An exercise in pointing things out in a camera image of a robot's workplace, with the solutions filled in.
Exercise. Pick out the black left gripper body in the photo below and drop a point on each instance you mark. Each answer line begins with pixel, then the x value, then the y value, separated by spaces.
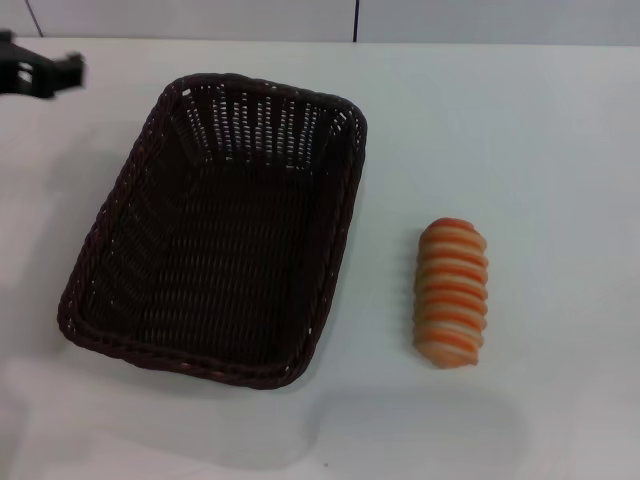
pixel 15 57

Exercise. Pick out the orange striped spiral bread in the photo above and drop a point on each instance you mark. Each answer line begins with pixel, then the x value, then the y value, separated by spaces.
pixel 450 295

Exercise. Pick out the dark brown woven basket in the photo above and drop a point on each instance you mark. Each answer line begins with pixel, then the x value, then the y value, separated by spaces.
pixel 215 250

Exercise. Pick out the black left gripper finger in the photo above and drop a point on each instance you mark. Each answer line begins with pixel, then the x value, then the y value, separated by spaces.
pixel 70 72

